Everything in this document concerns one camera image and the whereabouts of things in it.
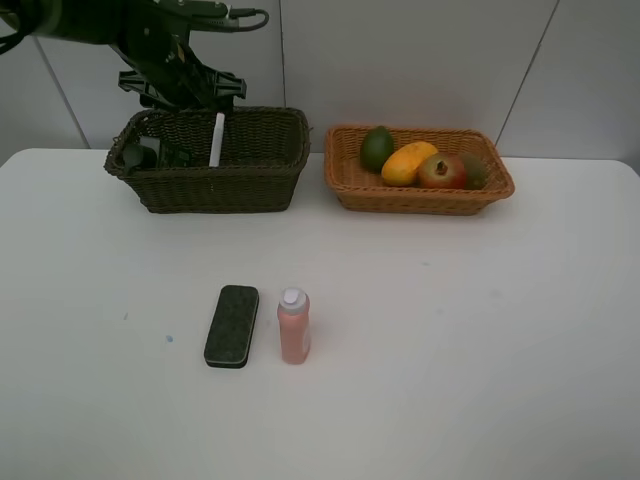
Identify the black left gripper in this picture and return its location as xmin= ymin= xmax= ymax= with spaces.
xmin=118 ymin=67 xmax=246 ymax=112

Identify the dark green pump bottle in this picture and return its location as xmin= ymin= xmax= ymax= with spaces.
xmin=123 ymin=136 xmax=193 ymax=174

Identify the white marker with red caps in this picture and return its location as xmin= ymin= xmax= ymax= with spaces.
xmin=209 ymin=112 xmax=226 ymax=168

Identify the green lime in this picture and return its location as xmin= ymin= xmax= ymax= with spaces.
xmin=360 ymin=126 xmax=395 ymax=173

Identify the yellow mango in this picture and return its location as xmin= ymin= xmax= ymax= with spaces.
xmin=381 ymin=141 xmax=438 ymax=187

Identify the pink bottle with white cap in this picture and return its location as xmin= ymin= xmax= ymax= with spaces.
xmin=277 ymin=287 xmax=311 ymax=365

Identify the black whiteboard eraser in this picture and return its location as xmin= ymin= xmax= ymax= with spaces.
xmin=203 ymin=285 xmax=259 ymax=369

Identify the red pomegranate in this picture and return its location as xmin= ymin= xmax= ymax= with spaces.
xmin=418 ymin=153 xmax=467 ymax=189

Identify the brown kiwi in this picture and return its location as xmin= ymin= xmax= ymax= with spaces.
xmin=460 ymin=153 xmax=488 ymax=190

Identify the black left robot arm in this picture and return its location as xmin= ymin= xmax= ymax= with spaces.
xmin=1 ymin=1 xmax=246 ymax=111

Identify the dark brown wicker basket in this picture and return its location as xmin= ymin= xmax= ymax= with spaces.
xmin=104 ymin=107 xmax=310 ymax=214

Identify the orange wicker basket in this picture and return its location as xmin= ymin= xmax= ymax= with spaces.
xmin=324 ymin=125 xmax=515 ymax=216

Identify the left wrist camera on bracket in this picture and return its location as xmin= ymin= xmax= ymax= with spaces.
xmin=155 ymin=0 xmax=230 ymax=21

